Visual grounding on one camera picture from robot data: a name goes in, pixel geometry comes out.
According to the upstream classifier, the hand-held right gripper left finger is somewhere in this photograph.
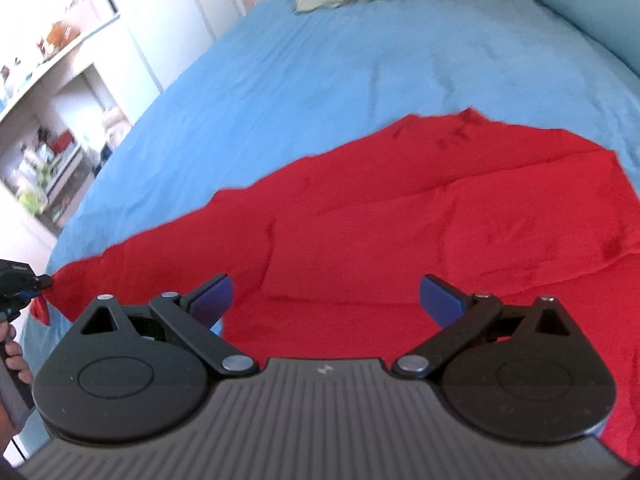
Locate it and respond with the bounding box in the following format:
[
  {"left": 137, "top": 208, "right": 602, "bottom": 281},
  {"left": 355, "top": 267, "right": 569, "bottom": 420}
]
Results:
[{"left": 74, "top": 274, "right": 259, "bottom": 377}]

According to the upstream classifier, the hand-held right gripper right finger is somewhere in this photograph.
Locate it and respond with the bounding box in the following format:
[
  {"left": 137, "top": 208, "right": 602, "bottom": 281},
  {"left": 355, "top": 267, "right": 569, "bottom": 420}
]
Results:
[{"left": 392, "top": 274, "right": 577, "bottom": 378}]

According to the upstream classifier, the red knit garment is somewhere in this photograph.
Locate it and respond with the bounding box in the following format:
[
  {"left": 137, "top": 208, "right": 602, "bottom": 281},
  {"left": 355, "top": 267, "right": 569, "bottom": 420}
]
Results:
[{"left": 30, "top": 107, "right": 640, "bottom": 467}]

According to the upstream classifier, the person's left hand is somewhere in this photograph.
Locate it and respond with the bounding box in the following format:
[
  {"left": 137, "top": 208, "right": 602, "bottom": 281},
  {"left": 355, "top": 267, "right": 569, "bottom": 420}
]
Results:
[{"left": 0, "top": 321, "right": 35, "bottom": 462}]

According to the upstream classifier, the green shelf item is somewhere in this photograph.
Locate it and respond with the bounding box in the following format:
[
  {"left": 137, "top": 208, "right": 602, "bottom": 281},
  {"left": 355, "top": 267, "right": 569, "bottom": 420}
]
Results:
[{"left": 19, "top": 189, "right": 49, "bottom": 216}]

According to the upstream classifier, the red box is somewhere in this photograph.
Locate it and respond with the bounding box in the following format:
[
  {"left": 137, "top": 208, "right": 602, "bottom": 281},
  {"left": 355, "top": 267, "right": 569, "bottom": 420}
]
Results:
[{"left": 50, "top": 131, "right": 76, "bottom": 156}]

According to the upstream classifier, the white shelf unit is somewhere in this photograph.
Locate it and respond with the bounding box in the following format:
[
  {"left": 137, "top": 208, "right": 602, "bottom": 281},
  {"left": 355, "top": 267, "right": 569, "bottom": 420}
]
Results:
[{"left": 0, "top": 0, "right": 167, "bottom": 242}]

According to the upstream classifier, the orange shelf item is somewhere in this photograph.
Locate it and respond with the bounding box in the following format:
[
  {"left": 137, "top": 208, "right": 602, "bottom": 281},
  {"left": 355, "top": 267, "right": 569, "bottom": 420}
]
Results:
[{"left": 46, "top": 21, "right": 82, "bottom": 52}]

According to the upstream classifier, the blue bed sheet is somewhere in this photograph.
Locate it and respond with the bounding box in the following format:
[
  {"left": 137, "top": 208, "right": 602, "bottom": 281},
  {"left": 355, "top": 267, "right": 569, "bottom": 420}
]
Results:
[{"left": 20, "top": 0, "right": 640, "bottom": 361}]

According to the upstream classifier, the white cabinet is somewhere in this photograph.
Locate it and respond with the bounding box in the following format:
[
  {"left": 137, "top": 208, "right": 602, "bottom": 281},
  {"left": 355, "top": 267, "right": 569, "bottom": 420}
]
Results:
[{"left": 102, "top": 0, "right": 252, "bottom": 92}]

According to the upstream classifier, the teal bolster pillow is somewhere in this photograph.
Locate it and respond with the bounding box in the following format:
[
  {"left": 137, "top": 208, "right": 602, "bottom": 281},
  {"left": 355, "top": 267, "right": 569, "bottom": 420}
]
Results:
[{"left": 520, "top": 0, "right": 640, "bottom": 77}]

